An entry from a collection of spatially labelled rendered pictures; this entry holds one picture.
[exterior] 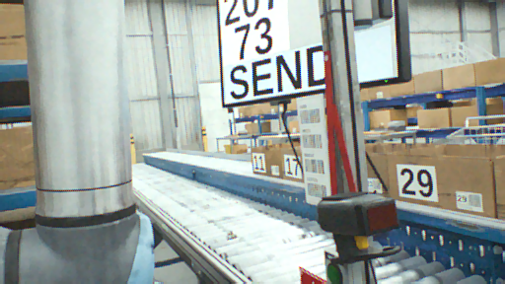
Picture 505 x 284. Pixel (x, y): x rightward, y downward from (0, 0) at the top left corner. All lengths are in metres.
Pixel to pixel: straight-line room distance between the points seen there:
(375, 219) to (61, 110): 0.39
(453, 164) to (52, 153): 1.11
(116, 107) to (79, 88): 0.04
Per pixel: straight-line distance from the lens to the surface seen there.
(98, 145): 0.37
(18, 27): 0.78
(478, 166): 1.25
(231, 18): 1.04
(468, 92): 6.89
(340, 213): 0.58
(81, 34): 0.38
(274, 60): 0.91
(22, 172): 0.77
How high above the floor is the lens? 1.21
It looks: 3 degrees down
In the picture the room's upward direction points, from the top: 6 degrees counter-clockwise
